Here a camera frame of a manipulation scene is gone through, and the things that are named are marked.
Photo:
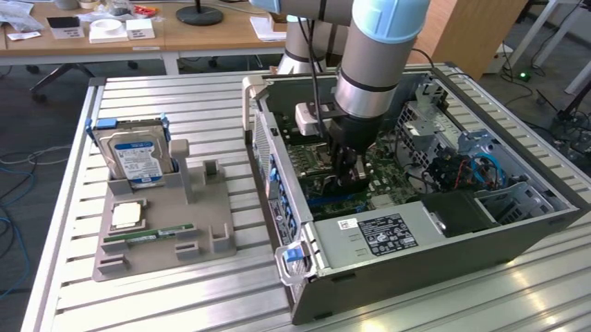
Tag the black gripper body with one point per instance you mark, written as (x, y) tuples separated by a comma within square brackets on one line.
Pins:
[(356, 135)]

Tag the green graphics card black fan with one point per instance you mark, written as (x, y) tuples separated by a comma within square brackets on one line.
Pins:
[(344, 190)]

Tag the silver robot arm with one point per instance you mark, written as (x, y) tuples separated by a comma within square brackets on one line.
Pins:
[(374, 52)]

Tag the silver socket cover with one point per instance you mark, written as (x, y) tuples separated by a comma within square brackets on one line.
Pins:
[(362, 169)]

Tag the CPU socket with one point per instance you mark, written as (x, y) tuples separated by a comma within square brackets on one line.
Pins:
[(320, 157)]

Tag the green motherboard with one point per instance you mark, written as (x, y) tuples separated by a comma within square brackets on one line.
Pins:
[(393, 180)]

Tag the blue expansion slot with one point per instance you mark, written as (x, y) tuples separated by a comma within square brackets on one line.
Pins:
[(317, 201)]

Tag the silver finned heatsink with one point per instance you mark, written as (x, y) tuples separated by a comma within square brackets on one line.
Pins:
[(384, 201)]

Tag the perforated silver disk bay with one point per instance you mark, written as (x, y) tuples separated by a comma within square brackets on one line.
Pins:
[(416, 138)]

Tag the grey power supply unit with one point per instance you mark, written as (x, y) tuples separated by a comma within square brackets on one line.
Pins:
[(333, 242)]

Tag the black plastic cover box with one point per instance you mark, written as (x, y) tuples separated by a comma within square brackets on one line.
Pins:
[(457, 211)]

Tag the grey plastic parts rack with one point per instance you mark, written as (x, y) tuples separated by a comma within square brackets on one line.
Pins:
[(207, 200)]

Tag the open grey PC case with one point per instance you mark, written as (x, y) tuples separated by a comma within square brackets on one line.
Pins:
[(416, 276)]

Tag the stack of white papers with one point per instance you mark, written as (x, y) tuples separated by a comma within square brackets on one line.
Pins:
[(268, 29)]

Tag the wooden cabinet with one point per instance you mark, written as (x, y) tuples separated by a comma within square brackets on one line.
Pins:
[(462, 34)]

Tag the silver metal disk bay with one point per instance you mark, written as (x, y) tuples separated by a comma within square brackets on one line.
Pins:
[(522, 204)]

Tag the hard disk with blue rails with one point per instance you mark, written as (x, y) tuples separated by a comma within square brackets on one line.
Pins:
[(137, 155)]

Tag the green RAM stick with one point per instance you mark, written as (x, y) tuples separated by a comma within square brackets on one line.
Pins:
[(147, 234)]

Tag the silver CPU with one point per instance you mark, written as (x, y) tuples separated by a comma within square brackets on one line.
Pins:
[(127, 215)]

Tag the black round lamp base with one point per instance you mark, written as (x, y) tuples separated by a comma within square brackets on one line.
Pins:
[(199, 15)]

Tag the white cube box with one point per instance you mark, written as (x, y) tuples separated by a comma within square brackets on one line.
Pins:
[(141, 29)]

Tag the red small parts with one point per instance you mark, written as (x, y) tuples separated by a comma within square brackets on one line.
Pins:
[(143, 11)]

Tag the white flat box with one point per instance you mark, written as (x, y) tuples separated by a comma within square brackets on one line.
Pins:
[(109, 37)]

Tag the white tape roll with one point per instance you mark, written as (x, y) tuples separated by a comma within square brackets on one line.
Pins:
[(106, 24)]

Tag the black office chair base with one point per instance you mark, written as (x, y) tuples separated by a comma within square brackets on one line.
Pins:
[(55, 74)]

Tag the beige tape roll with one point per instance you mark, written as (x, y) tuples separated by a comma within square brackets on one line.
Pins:
[(89, 3)]

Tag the white box black top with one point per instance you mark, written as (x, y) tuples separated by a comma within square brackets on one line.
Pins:
[(65, 27)]

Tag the grey cup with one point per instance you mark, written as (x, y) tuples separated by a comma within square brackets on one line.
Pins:
[(67, 4)]

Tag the red white card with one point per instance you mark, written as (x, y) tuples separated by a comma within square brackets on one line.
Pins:
[(23, 35)]

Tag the clear plastic bag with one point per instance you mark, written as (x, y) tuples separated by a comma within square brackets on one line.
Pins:
[(19, 17)]

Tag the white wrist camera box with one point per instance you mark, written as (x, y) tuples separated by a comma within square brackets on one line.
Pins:
[(308, 121)]

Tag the pale blue metal bracket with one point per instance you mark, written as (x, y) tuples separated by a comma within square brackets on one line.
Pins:
[(481, 141)]

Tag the wooden desk white frame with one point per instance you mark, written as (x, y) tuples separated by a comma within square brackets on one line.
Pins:
[(93, 48), (207, 34)]

